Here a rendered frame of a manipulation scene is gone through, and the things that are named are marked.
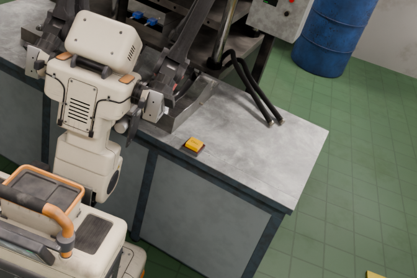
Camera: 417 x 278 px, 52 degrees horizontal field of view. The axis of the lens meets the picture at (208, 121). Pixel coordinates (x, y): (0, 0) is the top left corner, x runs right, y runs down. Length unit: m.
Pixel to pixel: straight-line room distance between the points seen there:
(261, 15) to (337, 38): 2.28
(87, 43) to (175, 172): 0.85
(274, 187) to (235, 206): 0.22
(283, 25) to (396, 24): 3.30
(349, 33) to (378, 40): 1.03
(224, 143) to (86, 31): 0.87
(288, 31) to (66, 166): 1.42
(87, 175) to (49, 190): 0.26
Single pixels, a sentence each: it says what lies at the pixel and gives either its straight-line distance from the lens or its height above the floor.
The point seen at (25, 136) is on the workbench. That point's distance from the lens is 2.59.
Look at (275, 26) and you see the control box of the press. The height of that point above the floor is 1.12.
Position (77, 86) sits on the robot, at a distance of 1.43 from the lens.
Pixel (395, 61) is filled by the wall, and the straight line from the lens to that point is 5.82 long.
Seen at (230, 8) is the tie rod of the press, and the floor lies 1.17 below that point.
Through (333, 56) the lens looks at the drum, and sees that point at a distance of 4.79.
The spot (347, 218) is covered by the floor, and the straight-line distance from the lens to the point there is 3.19.
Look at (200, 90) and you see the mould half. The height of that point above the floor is 0.91.
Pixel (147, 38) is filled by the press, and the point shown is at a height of 0.79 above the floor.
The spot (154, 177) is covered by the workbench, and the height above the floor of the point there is 0.53.
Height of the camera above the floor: 1.98
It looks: 35 degrees down
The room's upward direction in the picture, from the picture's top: 17 degrees clockwise
